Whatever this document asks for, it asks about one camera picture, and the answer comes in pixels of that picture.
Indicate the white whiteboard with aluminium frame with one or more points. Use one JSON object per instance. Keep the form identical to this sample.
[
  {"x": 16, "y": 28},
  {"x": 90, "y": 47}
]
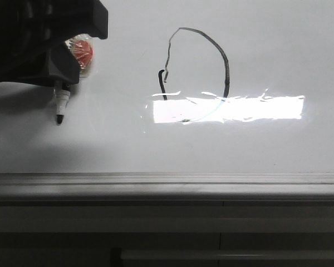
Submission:
[{"x": 185, "y": 100}]

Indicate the white black whiteboard marker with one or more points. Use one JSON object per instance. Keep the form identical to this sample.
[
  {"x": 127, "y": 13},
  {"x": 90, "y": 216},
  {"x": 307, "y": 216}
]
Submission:
[{"x": 82, "y": 48}]

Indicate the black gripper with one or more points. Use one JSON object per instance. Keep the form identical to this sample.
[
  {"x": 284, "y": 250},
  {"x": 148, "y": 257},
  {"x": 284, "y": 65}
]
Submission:
[{"x": 33, "y": 36}]

